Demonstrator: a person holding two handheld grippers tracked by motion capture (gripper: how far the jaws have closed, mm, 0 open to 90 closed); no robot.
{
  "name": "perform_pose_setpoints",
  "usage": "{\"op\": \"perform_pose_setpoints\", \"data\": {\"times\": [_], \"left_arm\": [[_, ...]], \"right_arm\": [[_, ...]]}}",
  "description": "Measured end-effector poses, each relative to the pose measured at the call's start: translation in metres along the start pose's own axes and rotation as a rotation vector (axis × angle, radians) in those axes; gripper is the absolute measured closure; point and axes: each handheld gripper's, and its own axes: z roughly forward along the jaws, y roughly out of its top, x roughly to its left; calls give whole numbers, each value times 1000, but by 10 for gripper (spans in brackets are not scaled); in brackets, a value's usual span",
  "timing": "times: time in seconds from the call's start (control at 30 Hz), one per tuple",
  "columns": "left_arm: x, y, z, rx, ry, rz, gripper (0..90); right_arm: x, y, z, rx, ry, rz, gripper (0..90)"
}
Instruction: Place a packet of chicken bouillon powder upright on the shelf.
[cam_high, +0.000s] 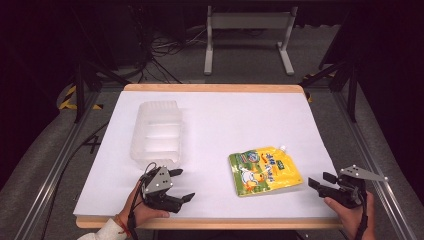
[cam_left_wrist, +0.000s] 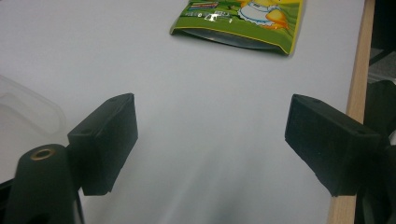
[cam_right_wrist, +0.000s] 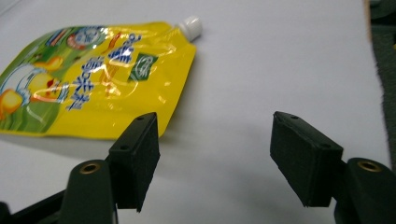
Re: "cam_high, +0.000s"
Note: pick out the translucent plastic storage box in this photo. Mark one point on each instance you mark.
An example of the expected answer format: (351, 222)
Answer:
(156, 133)

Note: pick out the black tripod stand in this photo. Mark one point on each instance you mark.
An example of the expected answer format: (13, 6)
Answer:
(80, 93)
(351, 90)

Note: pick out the yellow spouted pouch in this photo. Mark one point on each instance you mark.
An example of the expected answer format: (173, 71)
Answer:
(266, 171)

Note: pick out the person's left hand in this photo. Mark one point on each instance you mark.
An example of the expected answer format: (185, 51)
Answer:
(141, 213)

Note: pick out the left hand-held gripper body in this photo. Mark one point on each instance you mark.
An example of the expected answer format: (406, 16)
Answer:
(158, 181)

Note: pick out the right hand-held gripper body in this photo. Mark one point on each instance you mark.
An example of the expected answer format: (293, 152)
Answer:
(348, 193)

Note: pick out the white metal stand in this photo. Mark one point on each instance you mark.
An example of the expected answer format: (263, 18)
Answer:
(250, 20)

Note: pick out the yellow black hazard tape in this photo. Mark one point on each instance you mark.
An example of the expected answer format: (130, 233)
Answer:
(68, 100)
(310, 96)

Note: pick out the aluminium frame rail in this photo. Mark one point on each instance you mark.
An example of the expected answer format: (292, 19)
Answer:
(376, 166)
(56, 166)

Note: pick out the red wristband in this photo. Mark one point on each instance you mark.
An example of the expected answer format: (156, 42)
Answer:
(121, 225)

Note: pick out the person's right hand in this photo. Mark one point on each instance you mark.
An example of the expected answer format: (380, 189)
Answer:
(350, 220)

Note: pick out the white table sheet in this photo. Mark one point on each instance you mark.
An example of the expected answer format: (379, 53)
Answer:
(233, 123)

